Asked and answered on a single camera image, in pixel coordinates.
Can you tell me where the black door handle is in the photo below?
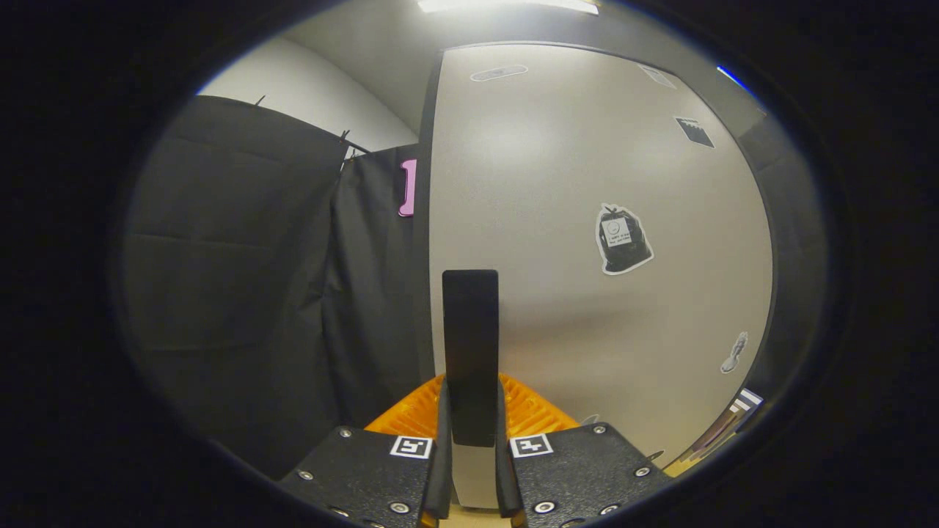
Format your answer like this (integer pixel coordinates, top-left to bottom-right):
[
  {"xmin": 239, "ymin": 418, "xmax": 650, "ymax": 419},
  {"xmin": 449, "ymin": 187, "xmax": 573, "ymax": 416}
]
[{"xmin": 442, "ymin": 269, "xmax": 500, "ymax": 448}]

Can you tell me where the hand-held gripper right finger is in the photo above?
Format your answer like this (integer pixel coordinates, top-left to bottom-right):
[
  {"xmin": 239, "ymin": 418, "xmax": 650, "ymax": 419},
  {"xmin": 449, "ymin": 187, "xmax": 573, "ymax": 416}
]
[{"xmin": 494, "ymin": 374, "xmax": 673, "ymax": 528}]

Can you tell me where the large ceiling light panel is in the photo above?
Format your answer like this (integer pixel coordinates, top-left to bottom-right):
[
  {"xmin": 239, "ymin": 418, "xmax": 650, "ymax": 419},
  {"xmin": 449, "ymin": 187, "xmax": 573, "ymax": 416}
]
[{"xmin": 417, "ymin": 0, "xmax": 600, "ymax": 16}]

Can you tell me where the black backdrop cloth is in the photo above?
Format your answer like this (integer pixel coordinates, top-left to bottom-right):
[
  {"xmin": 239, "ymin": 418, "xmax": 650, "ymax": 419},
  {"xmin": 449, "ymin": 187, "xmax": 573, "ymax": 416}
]
[{"xmin": 121, "ymin": 94, "xmax": 438, "ymax": 481}]

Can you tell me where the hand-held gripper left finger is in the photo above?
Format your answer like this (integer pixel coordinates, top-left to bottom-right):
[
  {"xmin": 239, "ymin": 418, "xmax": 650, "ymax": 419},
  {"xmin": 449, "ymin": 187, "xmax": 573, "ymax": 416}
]
[{"xmin": 277, "ymin": 374, "xmax": 453, "ymax": 528}]

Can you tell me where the beige cabinet door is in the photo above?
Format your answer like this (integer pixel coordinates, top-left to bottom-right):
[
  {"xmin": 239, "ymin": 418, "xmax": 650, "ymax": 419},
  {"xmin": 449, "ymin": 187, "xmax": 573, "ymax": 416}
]
[{"xmin": 428, "ymin": 44, "xmax": 775, "ymax": 511}]

